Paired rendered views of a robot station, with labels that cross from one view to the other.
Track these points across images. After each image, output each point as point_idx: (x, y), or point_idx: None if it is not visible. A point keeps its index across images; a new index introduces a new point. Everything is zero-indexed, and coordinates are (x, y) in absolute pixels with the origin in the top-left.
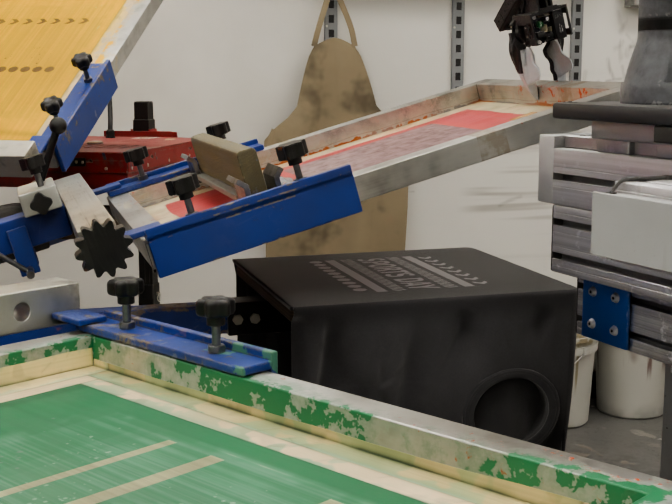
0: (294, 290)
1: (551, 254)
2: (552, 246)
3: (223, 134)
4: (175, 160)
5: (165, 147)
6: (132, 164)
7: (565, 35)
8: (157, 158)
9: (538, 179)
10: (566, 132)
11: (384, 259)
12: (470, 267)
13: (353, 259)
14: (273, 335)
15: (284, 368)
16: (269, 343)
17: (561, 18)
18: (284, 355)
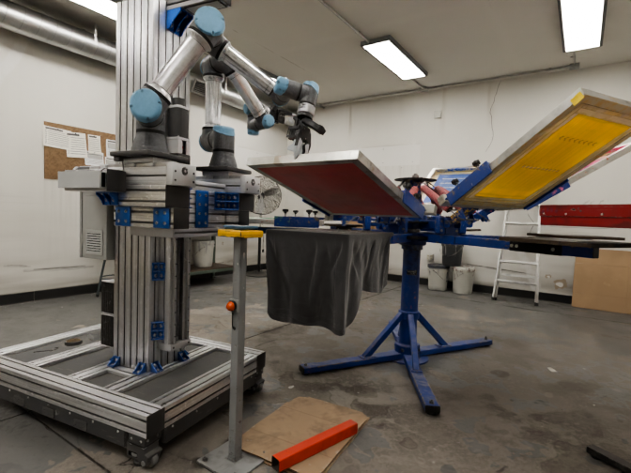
0: (335, 229)
1: (253, 206)
2: (253, 205)
3: (405, 187)
4: (614, 215)
5: (596, 205)
6: (545, 211)
7: (288, 138)
8: (581, 211)
9: (259, 189)
10: (266, 176)
11: (352, 232)
12: (316, 231)
13: (361, 232)
14: (384, 262)
15: (381, 276)
16: (385, 266)
17: (289, 131)
18: (381, 270)
